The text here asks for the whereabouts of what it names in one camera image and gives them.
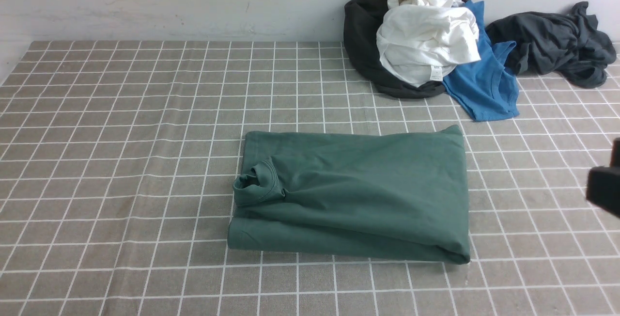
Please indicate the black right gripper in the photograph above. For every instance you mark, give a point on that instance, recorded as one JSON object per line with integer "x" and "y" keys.
{"x": 603, "y": 183}

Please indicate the green long-sleeve top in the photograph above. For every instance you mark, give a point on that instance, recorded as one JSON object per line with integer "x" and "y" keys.
{"x": 399, "y": 196}

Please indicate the dark grey crumpled garment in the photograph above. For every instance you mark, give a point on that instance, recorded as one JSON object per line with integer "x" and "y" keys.
{"x": 569, "y": 44}

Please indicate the blue t-shirt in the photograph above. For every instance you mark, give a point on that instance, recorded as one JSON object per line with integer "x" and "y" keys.
{"x": 486, "y": 89}

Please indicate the white crumpled shirt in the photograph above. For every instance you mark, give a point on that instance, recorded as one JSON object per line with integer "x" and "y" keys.
{"x": 424, "y": 40}

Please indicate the black garment in pile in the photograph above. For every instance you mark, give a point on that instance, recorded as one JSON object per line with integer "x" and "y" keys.
{"x": 362, "y": 21}

